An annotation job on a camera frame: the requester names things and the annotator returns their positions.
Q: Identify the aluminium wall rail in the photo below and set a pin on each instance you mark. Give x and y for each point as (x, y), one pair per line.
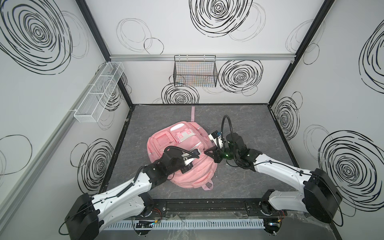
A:
(203, 57)

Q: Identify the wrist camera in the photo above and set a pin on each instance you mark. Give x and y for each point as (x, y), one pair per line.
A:
(190, 157)
(216, 137)

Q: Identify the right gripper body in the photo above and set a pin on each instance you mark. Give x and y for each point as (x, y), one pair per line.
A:
(217, 153)

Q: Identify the black wire basket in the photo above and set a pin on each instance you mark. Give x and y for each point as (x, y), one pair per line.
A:
(195, 73)

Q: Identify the clear acrylic wall shelf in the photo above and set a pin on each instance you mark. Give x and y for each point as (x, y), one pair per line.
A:
(102, 88)

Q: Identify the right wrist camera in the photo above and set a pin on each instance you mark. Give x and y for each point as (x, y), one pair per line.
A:
(216, 137)

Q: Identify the pink student backpack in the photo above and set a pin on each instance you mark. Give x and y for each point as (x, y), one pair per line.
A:
(195, 173)

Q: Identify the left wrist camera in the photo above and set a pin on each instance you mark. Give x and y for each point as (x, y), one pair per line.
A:
(190, 157)

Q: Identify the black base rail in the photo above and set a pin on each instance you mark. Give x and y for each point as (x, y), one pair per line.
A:
(251, 207)

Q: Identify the white slotted cable duct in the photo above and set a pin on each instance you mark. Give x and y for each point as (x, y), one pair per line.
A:
(213, 224)

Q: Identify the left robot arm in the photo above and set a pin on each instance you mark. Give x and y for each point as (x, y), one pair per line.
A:
(89, 215)

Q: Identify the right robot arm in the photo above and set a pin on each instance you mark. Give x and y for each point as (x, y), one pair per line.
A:
(314, 194)

